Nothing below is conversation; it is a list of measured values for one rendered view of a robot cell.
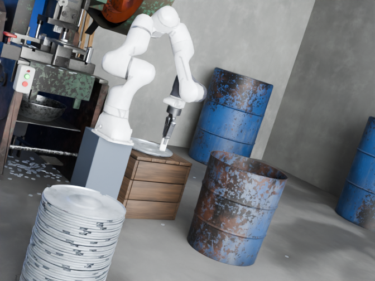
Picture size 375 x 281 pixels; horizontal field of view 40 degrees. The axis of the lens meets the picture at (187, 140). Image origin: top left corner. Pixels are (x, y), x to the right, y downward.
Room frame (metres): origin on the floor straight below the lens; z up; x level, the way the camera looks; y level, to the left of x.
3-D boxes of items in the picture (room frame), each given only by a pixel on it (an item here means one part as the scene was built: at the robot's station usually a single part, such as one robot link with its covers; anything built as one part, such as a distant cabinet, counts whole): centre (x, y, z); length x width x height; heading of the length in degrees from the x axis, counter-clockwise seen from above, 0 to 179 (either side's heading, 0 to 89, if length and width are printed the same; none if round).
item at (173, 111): (2.66, 0.11, 0.61); 0.08 x 0.07 x 0.09; 19
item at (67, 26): (3.05, 0.92, 0.86); 0.20 x 0.16 x 0.05; 130
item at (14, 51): (2.67, 1.01, 0.62); 0.10 x 0.06 x 0.20; 130
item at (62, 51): (2.91, 0.80, 0.72); 0.25 x 0.14 x 0.14; 40
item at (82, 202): (1.73, 0.27, 0.34); 0.29 x 0.29 x 0.01
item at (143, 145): (2.86, 0.20, 0.37); 0.29 x 0.29 x 0.01
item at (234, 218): (2.66, -0.34, 0.24); 0.42 x 0.42 x 0.48
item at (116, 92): (2.47, 0.33, 0.71); 0.18 x 0.11 x 0.25; 94
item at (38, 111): (3.05, 0.91, 0.36); 0.34 x 0.34 x 0.10
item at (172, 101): (2.64, 0.12, 0.68); 0.13 x 0.12 x 0.05; 109
